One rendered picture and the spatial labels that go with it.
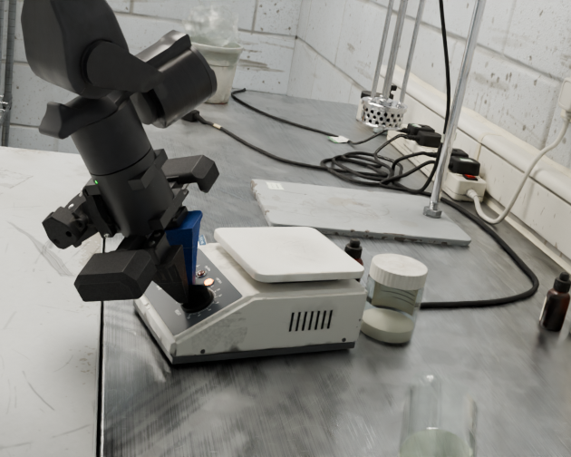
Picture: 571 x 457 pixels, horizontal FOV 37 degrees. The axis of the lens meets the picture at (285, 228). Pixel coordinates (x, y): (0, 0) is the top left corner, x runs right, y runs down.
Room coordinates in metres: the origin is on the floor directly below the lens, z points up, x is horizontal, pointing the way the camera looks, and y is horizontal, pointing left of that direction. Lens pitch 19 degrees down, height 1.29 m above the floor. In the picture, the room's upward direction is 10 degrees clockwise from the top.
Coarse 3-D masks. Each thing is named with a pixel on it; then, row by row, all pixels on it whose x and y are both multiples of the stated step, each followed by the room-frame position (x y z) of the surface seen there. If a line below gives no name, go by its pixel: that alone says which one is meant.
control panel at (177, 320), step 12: (204, 264) 0.79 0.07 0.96; (204, 276) 0.77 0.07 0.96; (216, 276) 0.77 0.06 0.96; (156, 288) 0.77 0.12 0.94; (216, 288) 0.75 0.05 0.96; (228, 288) 0.74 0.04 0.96; (156, 300) 0.75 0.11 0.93; (168, 300) 0.75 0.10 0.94; (216, 300) 0.73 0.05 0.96; (228, 300) 0.72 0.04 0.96; (168, 312) 0.73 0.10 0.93; (180, 312) 0.72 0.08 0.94; (204, 312) 0.71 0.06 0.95; (216, 312) 0.71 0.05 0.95; (168, 324) 0.71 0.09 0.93; (180, 324) 0.71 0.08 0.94; (192, 324) 0.70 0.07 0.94
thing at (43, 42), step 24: (24, 0) 0.65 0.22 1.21; (48, 0) 0.63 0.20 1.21; (72, 0) 0.63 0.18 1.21; (96, 0) 0.65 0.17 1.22; (24, 24) 0.66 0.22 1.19; (48, 24) 0.63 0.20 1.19; (72, 24) 0.63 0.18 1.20; (96, 24) 0.64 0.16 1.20; (24, 48) 0.66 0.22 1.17; (48, 48) 0.64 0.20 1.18; (72, 48) 0.63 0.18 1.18; (48, 72) 0.65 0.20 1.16; (72, 72) 0.63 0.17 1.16; (96, 96) 0.65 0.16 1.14
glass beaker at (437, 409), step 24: (432, 384) 0.63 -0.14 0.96; (456, 384) 0.63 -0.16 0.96; (408, 408) 0.61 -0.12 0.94; (432, 408) 0.59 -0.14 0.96; (456, 408) 0.60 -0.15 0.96; (408, 432) 0.57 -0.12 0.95; (432, 432) 0.56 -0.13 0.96; (456, 432) 0.56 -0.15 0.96; (408, 456) 0.56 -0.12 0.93; (432, 456) 0.56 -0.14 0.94; (456, 456) 0.56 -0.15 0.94
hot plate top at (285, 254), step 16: (224, 240) 0.80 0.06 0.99; (240, 240) 0.81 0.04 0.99; (256, 240) 0.81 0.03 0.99; (272, 240) 0.82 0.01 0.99; (288, 240) 0.83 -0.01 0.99; (304, 240) 0.84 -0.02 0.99; (320, 240) 0.85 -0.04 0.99; (240, 256) 0.77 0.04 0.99; (256, 256) 0.77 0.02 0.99; (272, 256) 0.78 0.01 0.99; (288, 256) 0.79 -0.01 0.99; (304, 256) 0.79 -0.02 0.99; (320, 256) 0.80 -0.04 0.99; (336, 256) 0.81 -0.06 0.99; (256, 272) 0.73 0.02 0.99; (272, 272) 0.74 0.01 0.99; (288, 272) 0.74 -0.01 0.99; (304, 272) 0.75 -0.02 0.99; (320, 272) 0.76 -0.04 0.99; (336, 272) 0.77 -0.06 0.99; (352, 272) 0.78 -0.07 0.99
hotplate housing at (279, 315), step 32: (224, 256) 0.80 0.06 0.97; (256, 288) 0.74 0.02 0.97; (288, 288) 0.75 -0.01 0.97; (320, 288) 0.76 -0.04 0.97; (352, 288) 0.78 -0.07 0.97; (160, 320) 0.73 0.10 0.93; (224, 320) 0.71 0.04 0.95; (256, 320) 0.72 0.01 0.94; (288, 320) 0.74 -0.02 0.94; (320, 320) 0.76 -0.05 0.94; (352, 320) 0.77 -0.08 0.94; (192, 352) 0.69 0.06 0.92; (224, 352) 0.71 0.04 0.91; (256, 352) 0.73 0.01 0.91; (288, 352) 0.75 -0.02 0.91
